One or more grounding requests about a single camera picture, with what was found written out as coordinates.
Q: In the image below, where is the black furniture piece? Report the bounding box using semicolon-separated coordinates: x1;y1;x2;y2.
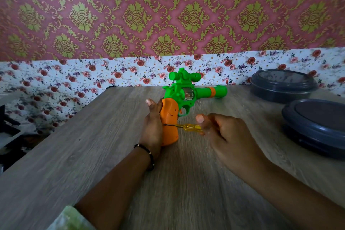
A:
0;104;25;174

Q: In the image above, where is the person's right forearm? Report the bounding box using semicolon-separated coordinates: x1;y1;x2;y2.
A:
240;156;345;230

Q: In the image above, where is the dark grey round lidded container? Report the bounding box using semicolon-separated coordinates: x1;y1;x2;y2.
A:
281;99;345;161
250;69;319;104

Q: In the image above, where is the person's left hand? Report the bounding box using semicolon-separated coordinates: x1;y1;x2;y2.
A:
139;98;164;160

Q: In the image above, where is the green and orange toy gun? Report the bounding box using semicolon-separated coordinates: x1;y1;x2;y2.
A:
160;67;228;147

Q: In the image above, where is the person's left forearm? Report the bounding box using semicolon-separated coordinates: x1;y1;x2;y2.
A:
74;145;155;230

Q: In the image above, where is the black bead bracelet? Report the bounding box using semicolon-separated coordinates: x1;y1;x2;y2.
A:
133;144;155;172

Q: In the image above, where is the person's right hand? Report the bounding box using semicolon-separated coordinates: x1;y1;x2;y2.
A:
195;113;270;178

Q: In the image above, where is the light green sleeve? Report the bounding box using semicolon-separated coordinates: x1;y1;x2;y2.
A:
46;206;96;230

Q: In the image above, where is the yellow handled screwdriver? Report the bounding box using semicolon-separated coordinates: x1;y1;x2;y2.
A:
164;123;204;133

